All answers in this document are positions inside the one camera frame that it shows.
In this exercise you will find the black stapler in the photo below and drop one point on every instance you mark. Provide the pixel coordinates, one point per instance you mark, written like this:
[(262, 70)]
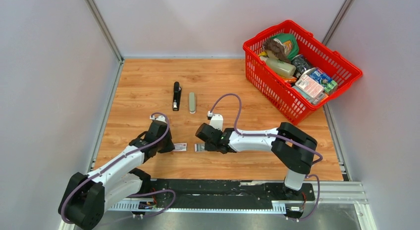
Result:
[(177, 90)]

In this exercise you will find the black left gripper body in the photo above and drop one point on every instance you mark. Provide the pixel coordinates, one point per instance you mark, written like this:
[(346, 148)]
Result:
[(165, 145)]

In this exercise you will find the white red staple box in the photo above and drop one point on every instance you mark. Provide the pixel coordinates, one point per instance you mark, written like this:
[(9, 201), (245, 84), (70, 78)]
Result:
[(180, 147)]

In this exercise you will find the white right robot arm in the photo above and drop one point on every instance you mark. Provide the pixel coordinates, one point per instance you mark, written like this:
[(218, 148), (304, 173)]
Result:
[(293, 147)]

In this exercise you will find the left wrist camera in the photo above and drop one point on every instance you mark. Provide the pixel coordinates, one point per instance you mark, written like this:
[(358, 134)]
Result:
[(158, 118)]

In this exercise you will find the red plastic basket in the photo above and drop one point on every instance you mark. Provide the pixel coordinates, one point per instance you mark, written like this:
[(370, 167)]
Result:
[(281, 94)]

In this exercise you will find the grey white stapler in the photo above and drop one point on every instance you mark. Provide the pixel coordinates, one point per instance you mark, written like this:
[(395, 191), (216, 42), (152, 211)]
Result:
[(192, 103)]

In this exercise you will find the pink packaged item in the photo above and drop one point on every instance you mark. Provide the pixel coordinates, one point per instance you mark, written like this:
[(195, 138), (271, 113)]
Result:
[(311, 87)]

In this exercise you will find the green brown snack bag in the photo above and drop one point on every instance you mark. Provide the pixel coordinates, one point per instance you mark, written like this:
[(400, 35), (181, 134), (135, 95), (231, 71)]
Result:
[(283, 47)]

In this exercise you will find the blue green packaged item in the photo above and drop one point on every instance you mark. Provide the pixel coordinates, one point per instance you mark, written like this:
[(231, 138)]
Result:
[(329, 85)]

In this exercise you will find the dark foil packet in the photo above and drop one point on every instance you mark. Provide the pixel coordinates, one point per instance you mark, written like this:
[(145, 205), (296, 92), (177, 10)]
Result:
[(301, 64)]

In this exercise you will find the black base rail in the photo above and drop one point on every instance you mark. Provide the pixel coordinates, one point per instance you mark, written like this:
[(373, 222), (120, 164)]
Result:
[(223, 194)]

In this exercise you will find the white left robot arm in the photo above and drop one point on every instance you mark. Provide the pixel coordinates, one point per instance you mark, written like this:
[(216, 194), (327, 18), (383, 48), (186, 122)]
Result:
[(88, 196)]

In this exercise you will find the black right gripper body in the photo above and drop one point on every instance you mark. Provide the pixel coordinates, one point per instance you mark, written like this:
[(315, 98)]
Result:
[(210, 147)]

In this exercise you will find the pale plastic bottle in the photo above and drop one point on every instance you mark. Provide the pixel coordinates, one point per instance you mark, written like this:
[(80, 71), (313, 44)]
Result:
[(279, 67)]

